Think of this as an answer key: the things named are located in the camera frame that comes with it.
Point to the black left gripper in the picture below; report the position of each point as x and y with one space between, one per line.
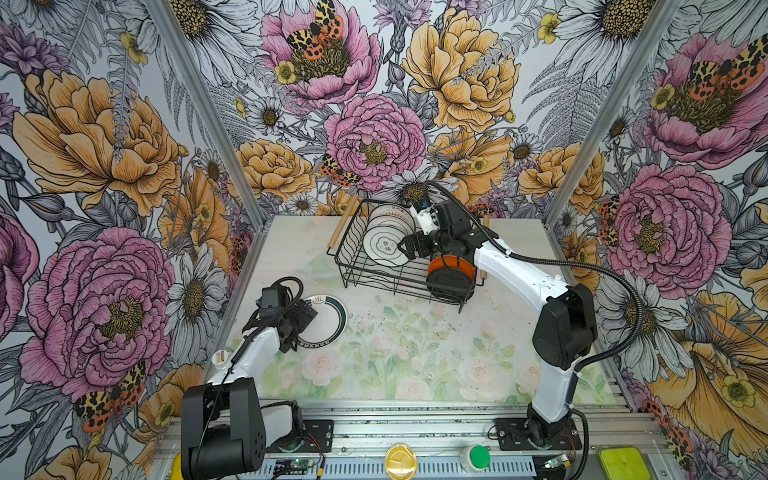
304 318

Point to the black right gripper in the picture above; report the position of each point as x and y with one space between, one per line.
410 251

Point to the white plate green rim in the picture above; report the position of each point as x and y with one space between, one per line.
328 324

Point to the black wire dish rack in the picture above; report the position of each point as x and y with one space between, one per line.
356 269

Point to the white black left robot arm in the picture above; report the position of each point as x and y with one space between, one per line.
225 430

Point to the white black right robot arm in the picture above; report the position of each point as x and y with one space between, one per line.
566 325

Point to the orange small plate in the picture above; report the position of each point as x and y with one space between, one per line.
451 262

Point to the white plate line pattern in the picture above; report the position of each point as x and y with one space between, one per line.
381 238

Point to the black small plate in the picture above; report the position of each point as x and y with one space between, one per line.
450 285

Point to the small white jar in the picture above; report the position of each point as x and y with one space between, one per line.
220 359

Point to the small circuit board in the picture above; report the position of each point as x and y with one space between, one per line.
290 467

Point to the gold round button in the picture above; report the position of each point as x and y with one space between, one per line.
400 462

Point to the green round button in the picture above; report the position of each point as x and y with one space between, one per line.
475 458

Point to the lime green button right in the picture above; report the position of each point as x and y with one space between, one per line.
624 463

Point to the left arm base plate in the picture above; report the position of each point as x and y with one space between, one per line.
318 436

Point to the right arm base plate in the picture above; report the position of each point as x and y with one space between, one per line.
522 434

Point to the aluminium corner post left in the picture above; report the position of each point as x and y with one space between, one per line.
185 62

